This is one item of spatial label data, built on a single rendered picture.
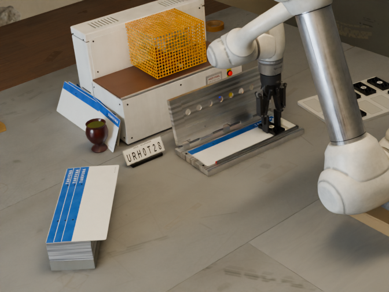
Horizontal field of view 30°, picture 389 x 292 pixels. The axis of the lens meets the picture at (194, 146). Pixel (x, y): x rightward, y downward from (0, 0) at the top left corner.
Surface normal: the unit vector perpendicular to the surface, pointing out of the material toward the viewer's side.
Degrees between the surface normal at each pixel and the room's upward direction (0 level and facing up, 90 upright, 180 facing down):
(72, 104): 63
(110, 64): 90
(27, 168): 0
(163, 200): 0
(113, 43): 90
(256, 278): 0
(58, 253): 90
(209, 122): 78
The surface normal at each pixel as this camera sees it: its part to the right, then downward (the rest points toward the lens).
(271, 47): 0.40, 0.48
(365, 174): 0.25, 0.01
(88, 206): -0.07, -0.86
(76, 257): 0.00, 0.51
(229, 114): 0.55, 0.20
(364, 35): -0.77, 0.37
